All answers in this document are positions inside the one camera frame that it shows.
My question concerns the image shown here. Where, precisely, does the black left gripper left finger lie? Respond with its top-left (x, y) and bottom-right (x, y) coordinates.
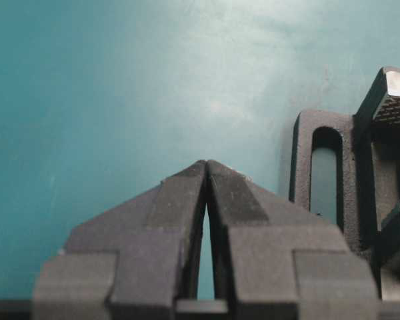
top-left (32, 160), bottom-right (207, 319)

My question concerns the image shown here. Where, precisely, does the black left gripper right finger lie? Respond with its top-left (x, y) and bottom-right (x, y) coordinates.
top-left (207, 160), bottom-right (379, 319)

